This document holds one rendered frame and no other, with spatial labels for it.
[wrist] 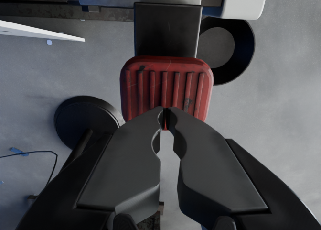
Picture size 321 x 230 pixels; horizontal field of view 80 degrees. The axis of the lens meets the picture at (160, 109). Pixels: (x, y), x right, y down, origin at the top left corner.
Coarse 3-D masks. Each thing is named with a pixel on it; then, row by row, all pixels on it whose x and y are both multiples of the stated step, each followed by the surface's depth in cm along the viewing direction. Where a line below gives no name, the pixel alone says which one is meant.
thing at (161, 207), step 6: (30, 198) 129; (30, 204) 132; (162, 204) 133; (162, 210) 135; (150, 216) 131; (156, 216) 131; (144, 222) 128; (150, 222) 128; (156, 222) 128; (138, 228) 124; (144, 228) 124; (150, 228) 125; (156, 228) 124
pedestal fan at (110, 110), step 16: (80, 96) 97; (64, 112) 98; (80, 112) 98; (96, 112) 98; (112, 112) 99; (64, 128) 102; (80, 128) 102; (96, 128) 102; (112, 128) 102; (80, 144) 90
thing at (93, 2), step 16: (32, 0) 75; (48, 0) 71; (64, 0) 71; (80, 0) 22; (96, 0) 22; (112, 0) 22; (128, 0) 22; (144, 0) 22; (160, 0) 22; (176, 0) 22; (192, 0) 22; (208, 0) 24; (32, 16) 78; (48, 16) 78; (64, 16) 78; (80, 16) 78; (96, 16) 78; (112, 16) 78; (128, 16) 78
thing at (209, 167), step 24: (168, 120) 13; (192, 120) 11; (192, 144) 9; (216, 144) 9; (192, 168) 8; (216, 168) 8; (240, 168) 8; (192, 192) 7; (216, 192) 7; (240, 192) 7; (192, 216) 7; (216, 216) 7
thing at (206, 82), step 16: (128, 64) 14; (144, 64) 13; (160, 64) 13; (176, 64) 13; (192, 64) 13; (128, 80) 14; (144, 80) 14; (160, 80) 14; (176, 80) 14; (192, 80) 14; (208, 80) 14; (128, 96) 14; (144, 96) 15; (160, 96) 15; (176, 96) 14; (192, 96) 15; (208, 96) 15; (128, 112) 15; (144, 112) 15; (192, 112) 15
